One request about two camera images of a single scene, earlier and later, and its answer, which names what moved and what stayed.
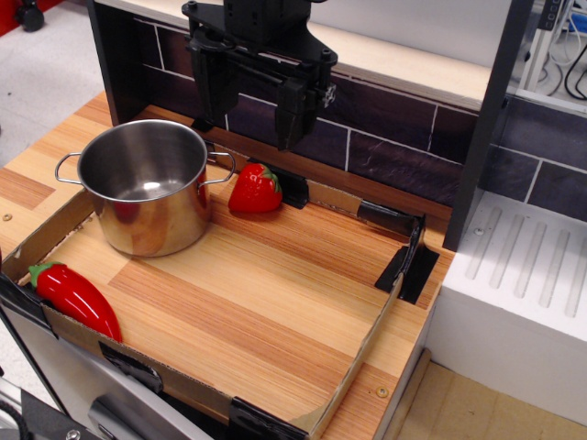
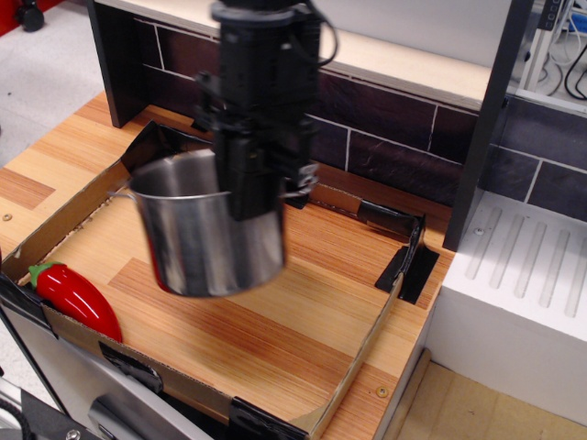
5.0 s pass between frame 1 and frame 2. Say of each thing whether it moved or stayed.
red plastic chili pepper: stayed
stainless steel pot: moved
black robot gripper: moved
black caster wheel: stayed
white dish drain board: stayed
